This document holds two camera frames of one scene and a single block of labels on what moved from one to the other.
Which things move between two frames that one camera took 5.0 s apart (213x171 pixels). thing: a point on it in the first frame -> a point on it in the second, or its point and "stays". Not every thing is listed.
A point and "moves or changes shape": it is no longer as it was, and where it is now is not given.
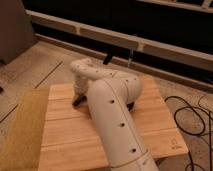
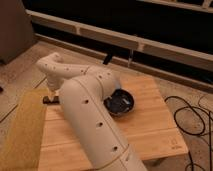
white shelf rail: (184, 54) stays
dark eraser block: (80, 100) moves or changes shape
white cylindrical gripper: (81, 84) -> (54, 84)
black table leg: (107, 58) stays
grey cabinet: (16, 30) stays
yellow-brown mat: (24, 144) stays
